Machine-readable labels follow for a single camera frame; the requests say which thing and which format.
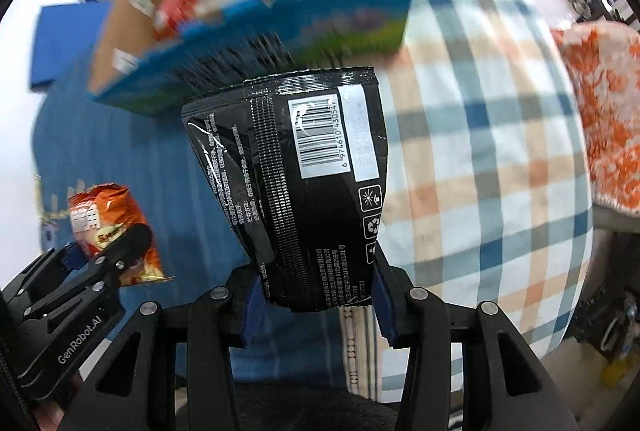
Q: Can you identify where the blue foam mat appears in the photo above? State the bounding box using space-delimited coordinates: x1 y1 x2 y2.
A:
29 1 112 92

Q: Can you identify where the open cardboard box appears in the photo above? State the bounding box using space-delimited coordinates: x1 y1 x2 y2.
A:
87 0 411 114

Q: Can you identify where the black exercise bike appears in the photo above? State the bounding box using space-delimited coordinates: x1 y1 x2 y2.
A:
570 233 639 388

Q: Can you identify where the orange dog snack packet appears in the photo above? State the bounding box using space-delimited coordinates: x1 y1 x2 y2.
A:
67 183 168 287

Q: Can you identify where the black snack packet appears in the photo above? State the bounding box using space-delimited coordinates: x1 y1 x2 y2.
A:
181 67 388 313

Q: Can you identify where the red snack packet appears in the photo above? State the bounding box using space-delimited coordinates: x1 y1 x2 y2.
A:
153 0 196 41

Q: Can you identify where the dark wooden chair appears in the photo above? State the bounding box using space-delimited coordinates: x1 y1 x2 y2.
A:
567 0 639 31

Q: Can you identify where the plaid checkered tablecloth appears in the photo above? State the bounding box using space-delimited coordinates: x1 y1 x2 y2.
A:
339 0 597 404

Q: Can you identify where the orange white floral blanket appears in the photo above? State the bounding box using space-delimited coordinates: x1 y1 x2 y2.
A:
551 21 639 217

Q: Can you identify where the left hand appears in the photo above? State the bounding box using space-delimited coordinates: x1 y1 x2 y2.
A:
34 403 65 431

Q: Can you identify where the blue striped cloth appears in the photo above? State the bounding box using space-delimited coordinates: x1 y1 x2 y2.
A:
30 45 352 392

